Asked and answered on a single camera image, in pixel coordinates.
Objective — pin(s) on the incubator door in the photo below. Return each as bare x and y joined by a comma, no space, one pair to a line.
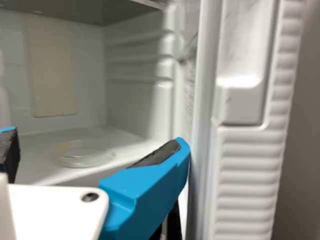
245,175

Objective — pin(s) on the white incubator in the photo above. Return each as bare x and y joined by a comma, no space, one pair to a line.
120,87

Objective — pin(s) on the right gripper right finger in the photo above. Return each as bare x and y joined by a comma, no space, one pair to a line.
140,195

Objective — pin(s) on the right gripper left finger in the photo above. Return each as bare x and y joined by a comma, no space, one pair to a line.
10,152

